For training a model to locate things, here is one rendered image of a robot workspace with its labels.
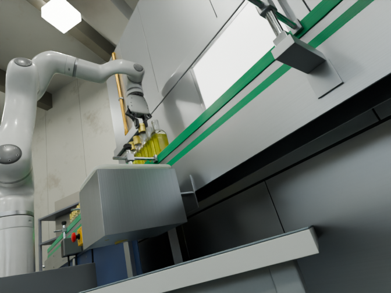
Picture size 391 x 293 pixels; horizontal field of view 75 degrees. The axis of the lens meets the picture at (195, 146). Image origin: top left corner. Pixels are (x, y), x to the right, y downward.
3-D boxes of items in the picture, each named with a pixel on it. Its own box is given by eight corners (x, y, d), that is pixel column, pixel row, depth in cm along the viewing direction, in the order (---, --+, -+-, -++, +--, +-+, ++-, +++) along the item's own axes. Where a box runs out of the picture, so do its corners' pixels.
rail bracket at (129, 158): (162, 174, 93) (155, 144, 98) (117, 175, 83) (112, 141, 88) (157, 177, 95) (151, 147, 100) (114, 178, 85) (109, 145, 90)
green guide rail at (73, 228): (135, 179, 91) (131, 159, 94) (132, 179, 90) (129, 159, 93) (49, 258, 210) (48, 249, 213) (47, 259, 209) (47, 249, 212)
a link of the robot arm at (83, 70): (78, 41, 110) (146, 62, 122) (75, 67, 123) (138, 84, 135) (74, 56, 106) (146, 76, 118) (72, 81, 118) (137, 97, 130)
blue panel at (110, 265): (185, 261, 93) (174, 214, 100) (141, 274, 82) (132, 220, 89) (76, 292, 201) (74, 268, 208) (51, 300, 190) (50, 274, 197)
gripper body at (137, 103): (141, 102, 130) (145, 120, 126) (122, 99, 124) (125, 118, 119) (148, 93, 125) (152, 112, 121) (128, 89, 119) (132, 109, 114)
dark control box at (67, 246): (82, 252, 127) (81, 235, 131) (64, 256, 122) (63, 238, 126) (78, 255, 133) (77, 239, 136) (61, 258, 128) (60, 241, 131)
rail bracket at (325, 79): (348, 84, 45) (296, 1, 54) (298, 60, 35) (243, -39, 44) (323, 100, 48) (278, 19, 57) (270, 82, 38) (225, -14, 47)
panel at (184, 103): (315, 59, 70) (269, -19, 83) (309, 56, 68) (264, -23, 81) (160, 181, 131) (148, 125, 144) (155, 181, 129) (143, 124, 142)
